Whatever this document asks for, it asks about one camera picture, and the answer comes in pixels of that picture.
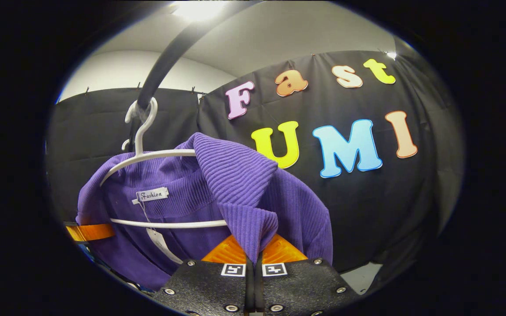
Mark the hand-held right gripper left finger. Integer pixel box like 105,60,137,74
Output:
153,235,254,316

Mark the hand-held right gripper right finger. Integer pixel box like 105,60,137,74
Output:
254,233,360,316

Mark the purple ribbed jacket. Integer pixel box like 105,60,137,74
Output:
76,133,334,291

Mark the black metal clothes rack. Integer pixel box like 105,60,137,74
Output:
128,0,264,152

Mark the ceiling light panel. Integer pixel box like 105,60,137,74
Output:
170,0,236,21

